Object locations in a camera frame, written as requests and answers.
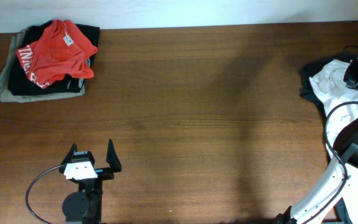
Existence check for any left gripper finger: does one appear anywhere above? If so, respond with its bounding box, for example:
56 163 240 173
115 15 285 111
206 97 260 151
61 143 77 165
106 139 122 172

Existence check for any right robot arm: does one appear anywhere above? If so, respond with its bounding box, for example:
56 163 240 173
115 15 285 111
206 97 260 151
274 58 358 223

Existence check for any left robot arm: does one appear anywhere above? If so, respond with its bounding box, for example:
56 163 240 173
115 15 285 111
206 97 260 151
59 139 122 224

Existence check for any dark t-shirt white print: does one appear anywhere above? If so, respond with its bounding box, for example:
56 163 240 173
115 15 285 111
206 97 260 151
299 54 351 119

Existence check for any grey folded garment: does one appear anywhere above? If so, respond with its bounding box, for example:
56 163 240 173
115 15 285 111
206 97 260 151
0 29 85 103

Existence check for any red folded t-shirt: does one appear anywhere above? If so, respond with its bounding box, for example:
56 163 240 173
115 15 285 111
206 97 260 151
15 19 99 90

